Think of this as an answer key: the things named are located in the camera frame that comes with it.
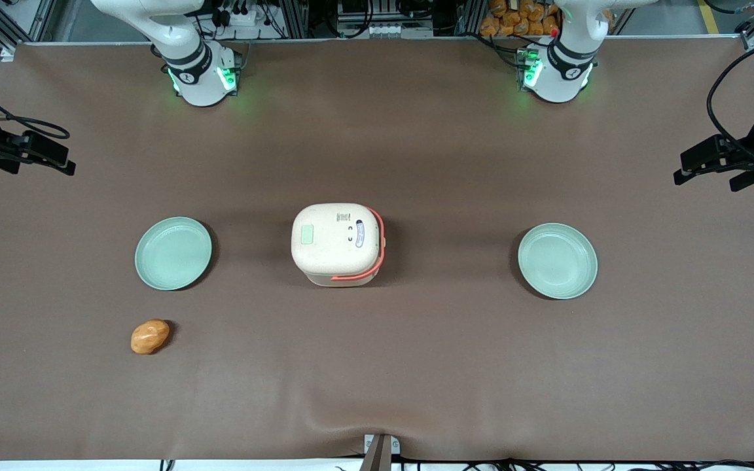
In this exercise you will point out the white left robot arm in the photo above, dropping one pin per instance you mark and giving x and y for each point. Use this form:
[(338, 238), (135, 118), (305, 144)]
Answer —
[(563, 69)]

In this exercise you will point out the light green round plate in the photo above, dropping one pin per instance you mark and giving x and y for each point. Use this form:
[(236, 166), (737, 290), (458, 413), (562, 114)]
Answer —
[(557, 261), (173, 254)]

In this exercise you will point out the crate of bread rolls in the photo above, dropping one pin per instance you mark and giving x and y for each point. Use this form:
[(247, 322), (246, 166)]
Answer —
[(518, 19)]

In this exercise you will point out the white power strip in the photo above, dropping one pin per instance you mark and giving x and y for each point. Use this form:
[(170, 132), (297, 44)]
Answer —
[(243, 16)]

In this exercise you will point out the orange-brown bread roll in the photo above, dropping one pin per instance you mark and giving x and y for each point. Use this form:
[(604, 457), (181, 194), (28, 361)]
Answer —
[(149, 337)]

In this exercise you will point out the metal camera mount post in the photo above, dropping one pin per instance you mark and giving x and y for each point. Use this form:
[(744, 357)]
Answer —
[(377, 454)]

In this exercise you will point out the brown table mat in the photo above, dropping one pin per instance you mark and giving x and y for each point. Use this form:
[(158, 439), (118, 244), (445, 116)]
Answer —
[(416, 373)]

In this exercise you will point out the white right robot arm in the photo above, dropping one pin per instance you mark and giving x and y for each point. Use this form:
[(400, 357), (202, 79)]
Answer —
[(184, 46)]

